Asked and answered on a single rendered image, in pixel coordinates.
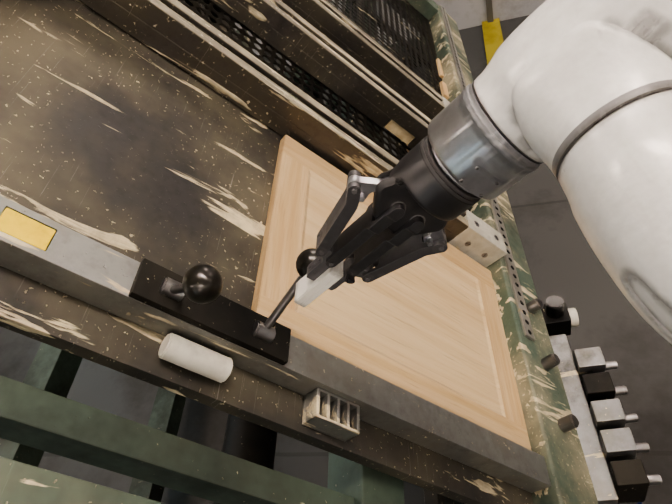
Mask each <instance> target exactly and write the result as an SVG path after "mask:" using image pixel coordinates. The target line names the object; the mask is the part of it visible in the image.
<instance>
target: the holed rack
mask: <svg viewBox="0 0 672 504"><path fill-rule="evenodd" d="M439 6H440V10H441V14H442V18H443V22H444V26H445V30H446V34H447V38H448V41H449V45H450V49H451V53H452V57H453V61H454V65H455V69H456V73H457V76H458V80H459V84H460V88H461V92H462V91H463V89H464V88H465V87H466V83H465V80H464V76H463V72H462V69H461V65H460V61H459V58H458V54H457V50H456V47H455V43H454V39H453V36H452V32H451V28H450V25H449V21H448V17H447V14H446V10H445V8H443V7H442V6H441V5H439ZM489 201H490V205H491V209H492V213H493V217H494V220H495V224H496V228H497V231H498V232H499V233H500V234H502V236H503V240H504V244H505V247H506V251H507V254H506V255H504V259H505V263H506V267H507V271H508V275H509V279H510V283H511V287H512V291H513V294H514V298H515V302H516V306H517V310H518V314H519V318H520V322H521V326H522V329H523V333H524V336H526V337H527V338H529V339H530V340H532V341H535V336H534V333H533V329H532V325H531V322H530V318H529V314H528V311H527V307H526V303H525V300H524V296H523V292H522V289H521V285H520V281H519V278H518V274H517V270H516V267H515V263H514V259H513V256H512V252H511V248H510V245H509V241H508V237H507V234H506V230H505V226H504V223H503V219H502V215H501V212H500V208H499V204H498V201H497V198H495V199H492V200H489Z"/></svg>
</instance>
